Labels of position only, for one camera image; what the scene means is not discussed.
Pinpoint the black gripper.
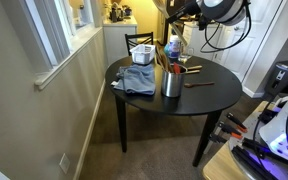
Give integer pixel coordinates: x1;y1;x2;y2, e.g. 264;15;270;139
166;0;203;24

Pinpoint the black orange bar clamp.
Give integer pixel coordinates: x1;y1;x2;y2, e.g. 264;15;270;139
226;112;248;133
217;121;243;140
208;133;228;144

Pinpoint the white plastic basket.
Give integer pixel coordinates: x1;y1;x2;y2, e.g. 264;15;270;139
129;43;157;66

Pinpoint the silver utensil holder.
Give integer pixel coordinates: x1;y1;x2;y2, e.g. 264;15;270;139
161;64;187;98

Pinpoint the blue cloth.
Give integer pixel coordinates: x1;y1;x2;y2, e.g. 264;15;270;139
110;63;157;96

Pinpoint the white wall outlet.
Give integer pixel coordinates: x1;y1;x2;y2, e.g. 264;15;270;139
58;152;71;175

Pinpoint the white counter cabinet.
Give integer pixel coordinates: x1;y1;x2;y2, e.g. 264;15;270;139
102;15;139;66

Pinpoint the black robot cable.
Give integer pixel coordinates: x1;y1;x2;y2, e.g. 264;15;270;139
199;0;288;159

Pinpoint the black metal rail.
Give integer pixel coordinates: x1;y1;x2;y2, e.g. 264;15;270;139
231;136;278;180

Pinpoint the teal silicone spatula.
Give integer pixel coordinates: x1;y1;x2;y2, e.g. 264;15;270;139
162;42;171;58

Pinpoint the black table leg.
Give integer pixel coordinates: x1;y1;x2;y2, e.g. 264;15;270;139
192;110;222;168
114;95;129;153

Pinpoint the black coffee maker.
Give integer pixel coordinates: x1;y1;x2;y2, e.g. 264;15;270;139
109;6;119;23

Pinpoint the red silicone spatula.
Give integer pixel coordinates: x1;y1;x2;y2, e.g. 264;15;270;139
172;62;182;75

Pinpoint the long light wooden spatula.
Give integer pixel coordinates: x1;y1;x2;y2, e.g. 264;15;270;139
151;0;189;47

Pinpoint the light wooden workbench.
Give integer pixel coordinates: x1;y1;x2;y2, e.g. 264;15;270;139
202;99;268;180

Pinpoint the small dark wooden spoon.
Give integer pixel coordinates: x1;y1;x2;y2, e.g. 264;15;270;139
183;81;216;89

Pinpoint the black box device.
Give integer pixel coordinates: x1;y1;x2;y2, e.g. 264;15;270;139
264;59;288;98

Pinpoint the white framed window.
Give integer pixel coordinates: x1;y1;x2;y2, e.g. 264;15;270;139
2;0;104;92

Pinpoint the clear plastic jar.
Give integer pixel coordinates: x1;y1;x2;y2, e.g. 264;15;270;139
168;34;182;60

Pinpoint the black dining chair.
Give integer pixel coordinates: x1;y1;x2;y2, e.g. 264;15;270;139
124;31;154;56

